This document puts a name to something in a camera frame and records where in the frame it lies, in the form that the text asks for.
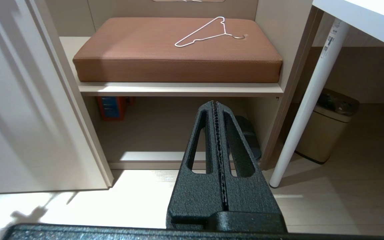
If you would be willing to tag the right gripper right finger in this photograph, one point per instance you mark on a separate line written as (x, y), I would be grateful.
(248, 191)

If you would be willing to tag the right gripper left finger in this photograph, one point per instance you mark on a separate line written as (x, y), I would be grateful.
(195, 195)

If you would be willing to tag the beige sliding wardrobe door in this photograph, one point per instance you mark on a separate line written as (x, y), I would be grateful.
(28, 100)

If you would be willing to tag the dark grey slipper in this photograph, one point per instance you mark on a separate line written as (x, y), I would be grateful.
(249, 136)

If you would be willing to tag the beige trash bin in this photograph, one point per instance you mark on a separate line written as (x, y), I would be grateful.
(325, 130)

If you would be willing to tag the beige wardrobe bench shelf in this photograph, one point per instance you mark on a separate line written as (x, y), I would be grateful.
(185, 89)

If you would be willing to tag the orange and blue box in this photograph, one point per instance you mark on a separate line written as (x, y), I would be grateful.
(112, 107)

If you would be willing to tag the brown leather seat cushion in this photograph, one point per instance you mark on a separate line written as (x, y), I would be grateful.
(178, 50)

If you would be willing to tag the white table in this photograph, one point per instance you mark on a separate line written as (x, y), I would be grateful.
(328, 66)

